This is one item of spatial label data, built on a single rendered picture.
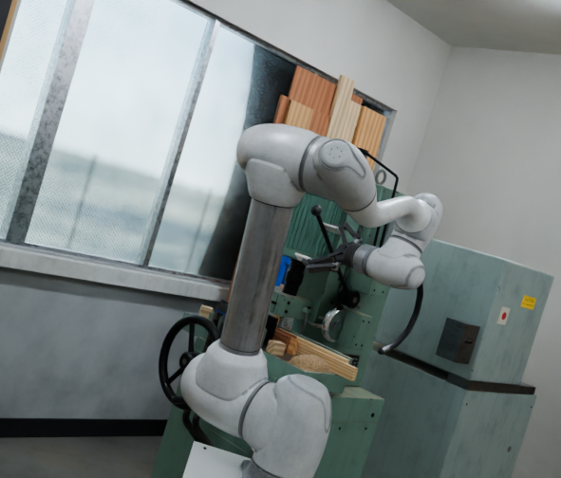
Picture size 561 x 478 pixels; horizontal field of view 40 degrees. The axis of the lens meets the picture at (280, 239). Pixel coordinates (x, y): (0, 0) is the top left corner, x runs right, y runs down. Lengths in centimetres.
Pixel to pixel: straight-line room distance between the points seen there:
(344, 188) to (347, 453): 133
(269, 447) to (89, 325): 208
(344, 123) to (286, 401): 285
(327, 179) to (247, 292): 35
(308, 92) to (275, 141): 257
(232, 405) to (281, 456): 17
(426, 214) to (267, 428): 75
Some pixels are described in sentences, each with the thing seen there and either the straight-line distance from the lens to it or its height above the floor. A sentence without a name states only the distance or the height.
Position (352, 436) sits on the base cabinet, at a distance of 278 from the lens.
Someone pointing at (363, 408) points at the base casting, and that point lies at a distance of 277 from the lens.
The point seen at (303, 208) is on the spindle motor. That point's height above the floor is 136.
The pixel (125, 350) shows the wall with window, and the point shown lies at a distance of 397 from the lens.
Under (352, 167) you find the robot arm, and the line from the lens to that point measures 166.
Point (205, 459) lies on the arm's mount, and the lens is 198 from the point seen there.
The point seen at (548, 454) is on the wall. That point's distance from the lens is 463.
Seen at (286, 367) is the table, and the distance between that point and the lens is 238.
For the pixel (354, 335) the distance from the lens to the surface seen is 262.
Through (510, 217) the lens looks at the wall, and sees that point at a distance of 483.
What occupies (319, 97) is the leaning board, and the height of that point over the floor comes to 200.
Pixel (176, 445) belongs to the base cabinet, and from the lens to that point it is 273.
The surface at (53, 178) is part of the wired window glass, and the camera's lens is 360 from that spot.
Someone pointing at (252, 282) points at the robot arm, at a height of 116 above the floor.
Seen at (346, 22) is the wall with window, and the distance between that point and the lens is 457.
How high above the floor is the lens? 133
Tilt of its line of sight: 2 degrees down
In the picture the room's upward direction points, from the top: 17 degrees clockwise
